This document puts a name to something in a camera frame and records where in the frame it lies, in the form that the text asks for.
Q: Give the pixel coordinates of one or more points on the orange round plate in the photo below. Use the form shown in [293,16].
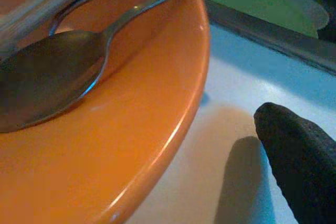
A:
[118,129]

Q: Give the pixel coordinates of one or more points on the grey round plate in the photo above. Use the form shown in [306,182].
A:
[321,16]

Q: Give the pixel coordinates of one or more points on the silver metal spoon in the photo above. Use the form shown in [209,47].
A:
[39,82]

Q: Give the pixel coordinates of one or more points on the stainless steel sink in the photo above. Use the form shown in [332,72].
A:
[262,35]

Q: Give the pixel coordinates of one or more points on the green round plate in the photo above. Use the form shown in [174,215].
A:
[262,6]

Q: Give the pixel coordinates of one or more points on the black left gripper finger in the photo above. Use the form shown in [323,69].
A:
[302,169]

